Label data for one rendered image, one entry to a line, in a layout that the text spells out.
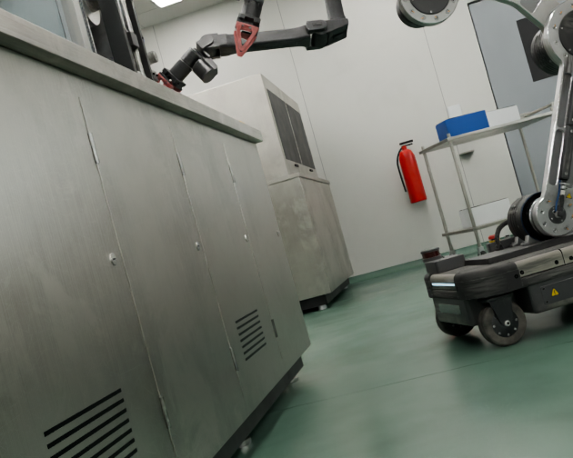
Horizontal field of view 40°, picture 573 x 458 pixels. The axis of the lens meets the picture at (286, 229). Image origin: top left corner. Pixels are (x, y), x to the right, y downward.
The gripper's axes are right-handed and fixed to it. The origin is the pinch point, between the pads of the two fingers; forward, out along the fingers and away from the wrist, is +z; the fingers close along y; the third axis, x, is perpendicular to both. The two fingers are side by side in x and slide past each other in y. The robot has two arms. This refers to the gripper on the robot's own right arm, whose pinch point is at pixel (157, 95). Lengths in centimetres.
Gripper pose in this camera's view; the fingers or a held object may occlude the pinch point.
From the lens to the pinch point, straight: 271.3
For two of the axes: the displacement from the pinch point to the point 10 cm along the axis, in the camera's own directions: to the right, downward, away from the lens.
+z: -6.8, 7.2, 1.4
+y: 1.7, -0.2, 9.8
